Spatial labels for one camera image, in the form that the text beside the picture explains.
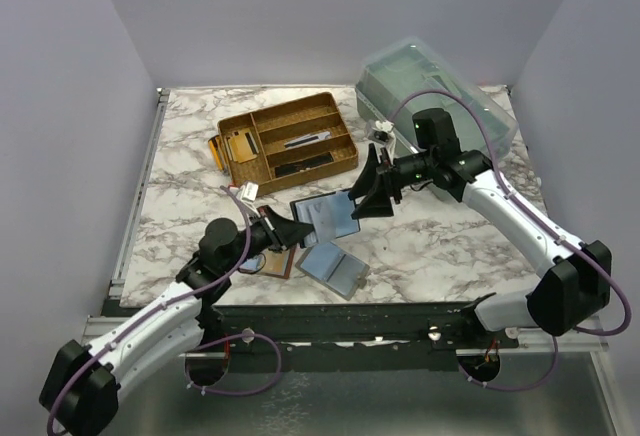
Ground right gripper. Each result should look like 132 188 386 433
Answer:
349 144 436 219

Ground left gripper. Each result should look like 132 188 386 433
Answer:
223 204 313 274

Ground black card holder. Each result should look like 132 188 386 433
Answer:
290 190 360 249

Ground silver card with stripe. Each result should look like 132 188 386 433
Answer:
309 131 331 141

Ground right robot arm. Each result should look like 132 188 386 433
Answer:
348 109 612 348

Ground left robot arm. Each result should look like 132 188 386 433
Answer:
39 206 314 435

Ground brown card holder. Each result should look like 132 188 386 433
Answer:
238 248 295 279

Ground grey card holder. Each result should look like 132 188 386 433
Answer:
296 242 370 300

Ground black VIP card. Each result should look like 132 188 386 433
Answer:
274 152 334 178

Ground gold cards beside tray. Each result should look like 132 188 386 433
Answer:
208 135 228 173

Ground woven rattan divider tray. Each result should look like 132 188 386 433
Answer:
208 92 358 197

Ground green clear-lid storage box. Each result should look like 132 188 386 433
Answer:
355 33 519 202

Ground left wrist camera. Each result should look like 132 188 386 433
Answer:
235 181 259 203

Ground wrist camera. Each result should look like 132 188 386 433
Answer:
366 120 397 159
235 181 259 203

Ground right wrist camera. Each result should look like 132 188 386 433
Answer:
366 120 397 159

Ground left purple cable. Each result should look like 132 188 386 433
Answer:
46 185 284 436

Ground purple cable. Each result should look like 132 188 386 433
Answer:
389 89 632 394
46 185 284 436

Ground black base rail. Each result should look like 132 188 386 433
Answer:
198 302 519 372

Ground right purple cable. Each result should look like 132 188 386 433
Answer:
389 89 632 394

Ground aluminium frame rail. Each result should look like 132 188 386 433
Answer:
508 328 609 353

